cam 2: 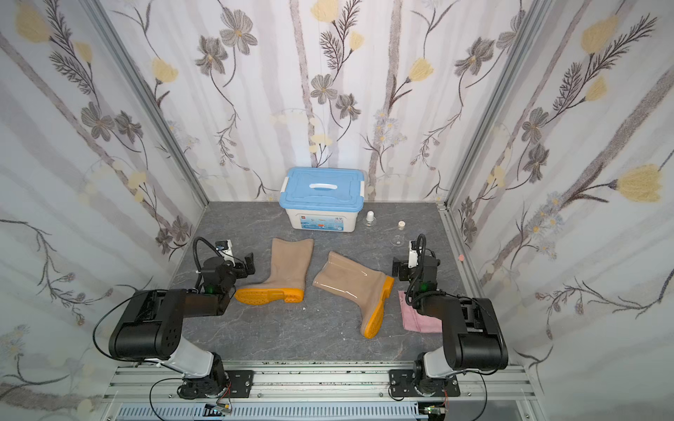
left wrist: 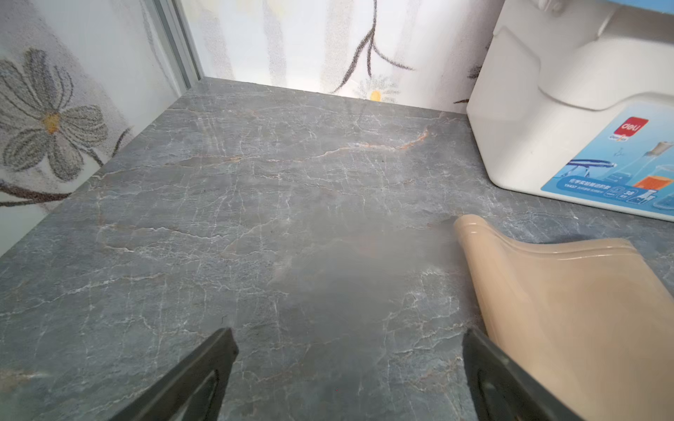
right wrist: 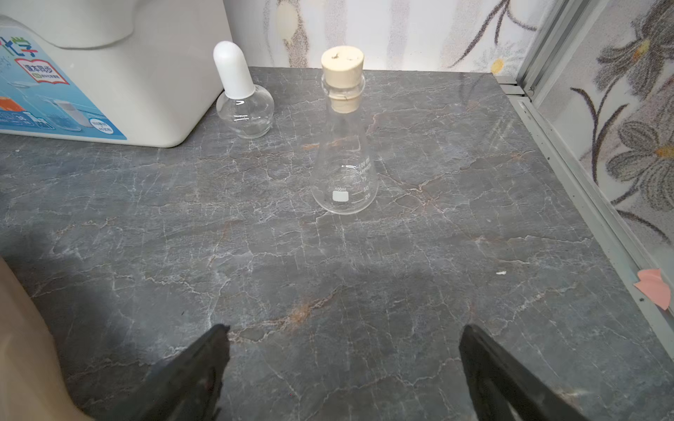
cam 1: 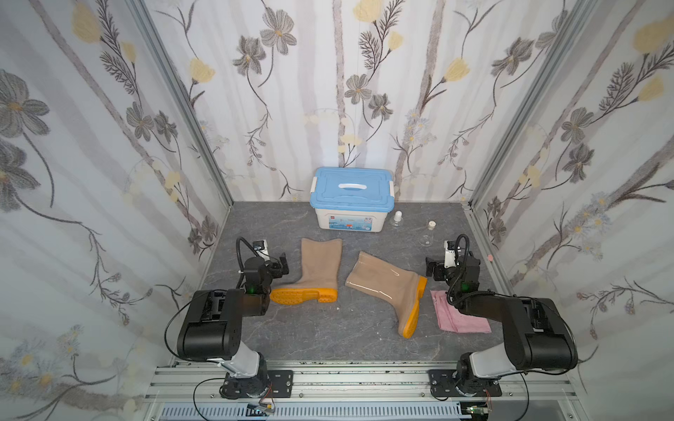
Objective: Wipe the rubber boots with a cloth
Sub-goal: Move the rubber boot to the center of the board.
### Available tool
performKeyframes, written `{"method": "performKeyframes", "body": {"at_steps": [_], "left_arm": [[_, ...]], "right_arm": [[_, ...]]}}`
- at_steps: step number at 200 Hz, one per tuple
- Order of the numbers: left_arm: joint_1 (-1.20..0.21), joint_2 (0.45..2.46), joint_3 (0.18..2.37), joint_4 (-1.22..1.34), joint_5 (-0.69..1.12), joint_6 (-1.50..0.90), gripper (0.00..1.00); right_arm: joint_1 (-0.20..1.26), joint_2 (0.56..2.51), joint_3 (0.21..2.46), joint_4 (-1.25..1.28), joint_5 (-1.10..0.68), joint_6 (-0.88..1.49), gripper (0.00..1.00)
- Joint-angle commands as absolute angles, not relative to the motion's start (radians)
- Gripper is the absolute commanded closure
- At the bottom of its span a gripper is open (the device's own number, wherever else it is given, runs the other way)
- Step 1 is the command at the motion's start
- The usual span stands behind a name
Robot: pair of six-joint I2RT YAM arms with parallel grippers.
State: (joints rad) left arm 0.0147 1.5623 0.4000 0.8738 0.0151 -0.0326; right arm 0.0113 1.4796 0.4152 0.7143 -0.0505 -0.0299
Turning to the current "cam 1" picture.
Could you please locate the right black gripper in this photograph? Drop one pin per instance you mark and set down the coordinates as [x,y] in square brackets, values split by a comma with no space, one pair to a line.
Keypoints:
[436,267]

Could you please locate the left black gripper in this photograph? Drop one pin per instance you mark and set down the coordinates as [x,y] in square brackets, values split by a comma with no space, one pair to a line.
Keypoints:
[278,266]

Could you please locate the tan rubber boot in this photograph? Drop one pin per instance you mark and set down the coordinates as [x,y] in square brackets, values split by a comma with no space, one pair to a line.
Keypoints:
[320,263]
[401,288]

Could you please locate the pink cleaning cloth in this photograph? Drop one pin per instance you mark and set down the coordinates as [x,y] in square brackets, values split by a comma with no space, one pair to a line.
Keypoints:
[451,320]

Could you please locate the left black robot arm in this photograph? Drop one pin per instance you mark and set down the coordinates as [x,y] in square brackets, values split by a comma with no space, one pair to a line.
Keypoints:
[212,328]

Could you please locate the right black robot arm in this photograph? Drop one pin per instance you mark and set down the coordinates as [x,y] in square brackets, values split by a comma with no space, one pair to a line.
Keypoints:
[535,336]

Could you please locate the right clear glass flask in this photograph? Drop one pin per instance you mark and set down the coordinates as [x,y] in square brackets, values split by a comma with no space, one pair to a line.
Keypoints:
[427,238]

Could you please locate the clear glass flask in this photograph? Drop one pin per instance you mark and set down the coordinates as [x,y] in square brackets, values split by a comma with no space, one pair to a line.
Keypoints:
[427,238]
[397,219]

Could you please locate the left clear glass flask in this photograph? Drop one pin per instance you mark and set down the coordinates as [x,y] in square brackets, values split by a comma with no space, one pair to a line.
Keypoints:
[397,219]

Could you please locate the blue lid storage box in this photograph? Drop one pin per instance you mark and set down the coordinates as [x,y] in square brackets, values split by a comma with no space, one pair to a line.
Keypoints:
[352,199]

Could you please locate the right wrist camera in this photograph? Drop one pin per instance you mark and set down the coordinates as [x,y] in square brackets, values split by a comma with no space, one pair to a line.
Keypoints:
[449,254]

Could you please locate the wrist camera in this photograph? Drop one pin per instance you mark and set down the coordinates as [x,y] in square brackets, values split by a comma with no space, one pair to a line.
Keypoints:
[261,248]
[449,254]

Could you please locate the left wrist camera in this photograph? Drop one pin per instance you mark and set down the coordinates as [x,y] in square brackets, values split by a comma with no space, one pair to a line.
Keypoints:
[261,248]

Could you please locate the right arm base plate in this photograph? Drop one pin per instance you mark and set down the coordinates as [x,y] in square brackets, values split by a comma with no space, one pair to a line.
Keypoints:
[446,383]

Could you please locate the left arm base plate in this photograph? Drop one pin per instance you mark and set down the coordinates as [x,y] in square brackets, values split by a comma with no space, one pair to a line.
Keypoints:
[273,383]

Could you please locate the aluminium rail frame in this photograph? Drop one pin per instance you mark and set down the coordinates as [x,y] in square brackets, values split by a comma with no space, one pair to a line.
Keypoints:
[358,390]

